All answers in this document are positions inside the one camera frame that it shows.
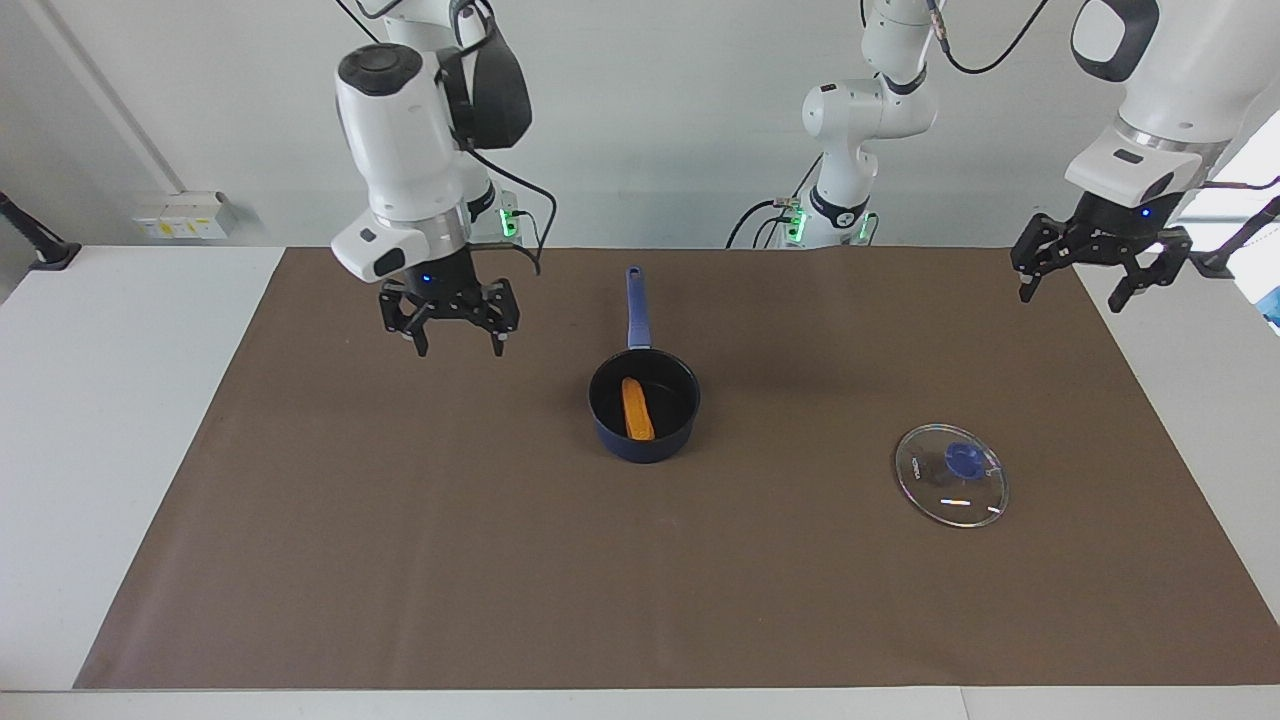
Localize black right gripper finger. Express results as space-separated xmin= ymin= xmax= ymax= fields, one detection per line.
xmin=379 ymin=282 xmax=434 ymax=358
xmin=469 ymin=279 xmax=522 ymax=358

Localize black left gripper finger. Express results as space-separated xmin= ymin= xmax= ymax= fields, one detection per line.
xmin=1106 ymin=227 xmax=1194 ymax=314
xmin=1009 ymin=214 xmax=1072 ymax=304

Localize yellow toy corn cob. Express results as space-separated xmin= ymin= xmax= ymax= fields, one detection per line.
xmin=621 ymin=376 xmax=657 ymax=442

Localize glass lid with blue knob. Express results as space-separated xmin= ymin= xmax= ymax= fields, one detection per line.
xmin=895 ymin=423 xmax=1010 ymax=529

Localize dark blue saucepan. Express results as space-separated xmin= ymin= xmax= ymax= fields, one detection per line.
xmin=588 ymin=265 xmax=701 ymax=466

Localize brown table mat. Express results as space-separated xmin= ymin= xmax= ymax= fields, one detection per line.
xmin=73 ymin=247 xmax=1280 ymax=691

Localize black camera stand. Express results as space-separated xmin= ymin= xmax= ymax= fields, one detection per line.
xmin=0 ymin=190 xmax=83 ymax=271
xmin=1188 ymin=195 xmax=1280 ymax=279

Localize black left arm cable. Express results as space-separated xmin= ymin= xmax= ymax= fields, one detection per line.
xmin=928 ymin=0 xmax=1280 ymax=193

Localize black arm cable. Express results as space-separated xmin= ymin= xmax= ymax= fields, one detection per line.
xmin=928 ymin=0 xmax=1280 ymax=193
xmin=340 ymin=0 xmax=559 ymax=277

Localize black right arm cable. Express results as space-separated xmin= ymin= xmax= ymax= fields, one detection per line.
xmin=340 ymin=0 xmax=559 ymax=277

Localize white wall socket box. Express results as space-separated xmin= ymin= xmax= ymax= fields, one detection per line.
xmin=133 ymin=192 xmax=237 ymax=241

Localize black left base cables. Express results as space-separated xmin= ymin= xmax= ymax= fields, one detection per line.
xmin=726 ymin=155 xmax=807 ymax=249

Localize white wall cable duct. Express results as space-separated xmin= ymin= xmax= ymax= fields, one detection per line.
xmin=18 ymin=0 xmax=193 ymax=197

